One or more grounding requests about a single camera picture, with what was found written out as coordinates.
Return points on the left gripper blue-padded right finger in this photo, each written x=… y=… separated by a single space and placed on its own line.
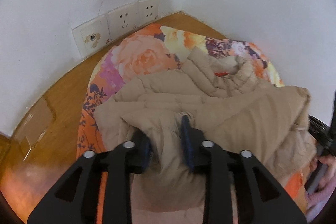
x=238 y=187

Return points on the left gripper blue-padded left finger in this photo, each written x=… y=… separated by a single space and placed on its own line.
x=74 y=197

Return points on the beige quilted down jacket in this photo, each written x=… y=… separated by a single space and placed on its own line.
x=226 y=101

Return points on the pink right sleeve forearm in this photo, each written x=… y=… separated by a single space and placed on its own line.
x=317 y=200

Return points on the person's right hand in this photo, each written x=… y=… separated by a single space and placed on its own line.
x=328 y=160

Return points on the clear plastic sheet on floor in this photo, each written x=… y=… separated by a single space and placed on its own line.
x=34 y=126

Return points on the orange floral folded blanket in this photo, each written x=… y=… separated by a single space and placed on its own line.
x=163 y=60

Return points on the stained white coaxial wall plate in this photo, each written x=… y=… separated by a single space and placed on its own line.
x=92 y=36

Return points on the white middle wall socket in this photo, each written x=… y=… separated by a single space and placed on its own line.
x=122 y=20

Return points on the white double wall socket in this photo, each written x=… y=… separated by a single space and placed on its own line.
x=148 y=11

